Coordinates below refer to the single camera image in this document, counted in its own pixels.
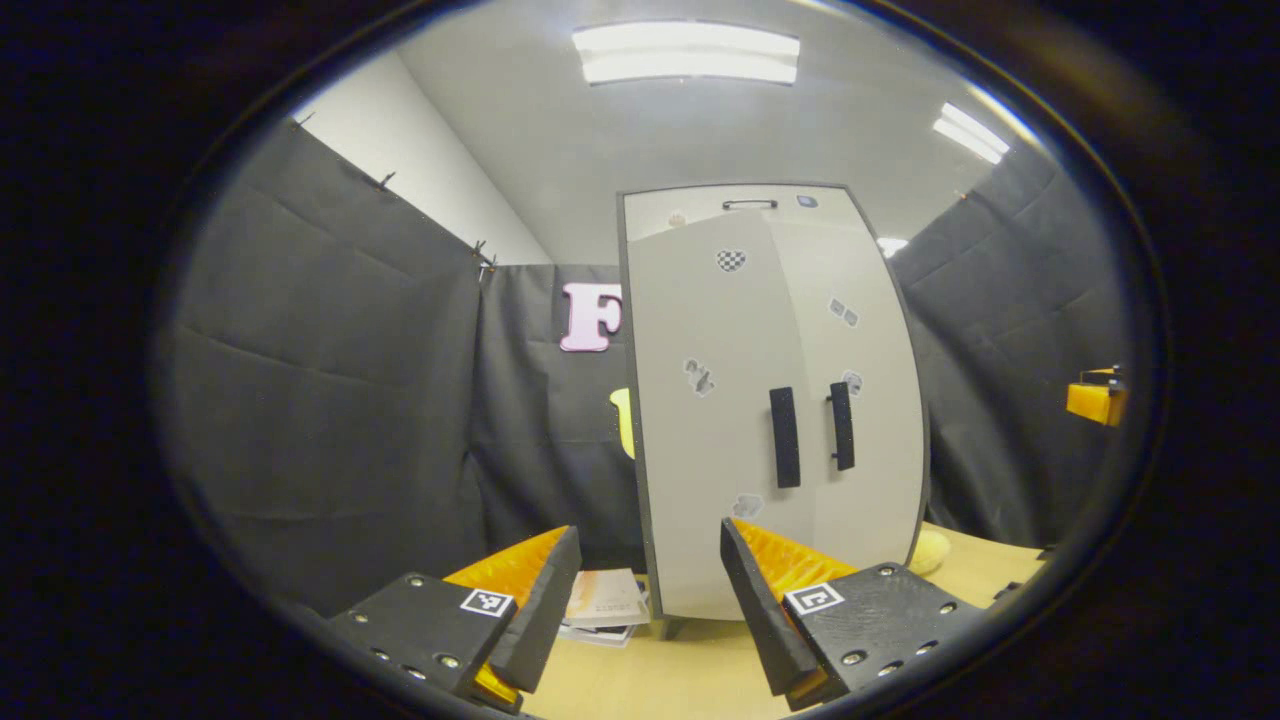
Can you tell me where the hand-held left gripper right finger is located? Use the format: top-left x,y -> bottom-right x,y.
720,517 -> 991,711

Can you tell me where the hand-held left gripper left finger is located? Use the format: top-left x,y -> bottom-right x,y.
328,525 -> 583,715

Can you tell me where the grey cabinet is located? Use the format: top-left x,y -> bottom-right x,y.
615,182 -> 931,641

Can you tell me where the grey cabinet door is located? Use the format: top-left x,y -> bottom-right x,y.
770,215 -> 926,566

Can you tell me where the grey cabinet drawer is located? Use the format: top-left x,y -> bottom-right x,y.
622,185 -> 871,241

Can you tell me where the white book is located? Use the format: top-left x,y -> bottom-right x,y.
560,622 -> 641,647

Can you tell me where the yellow plush toy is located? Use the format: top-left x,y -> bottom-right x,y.
908,530 -> 953,578

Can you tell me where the black backdrop cloth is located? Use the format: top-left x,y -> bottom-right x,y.
160,118 -> 1131,616

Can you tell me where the large ceiling light panel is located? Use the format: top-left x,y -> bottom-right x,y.
572,22 -> 801,86

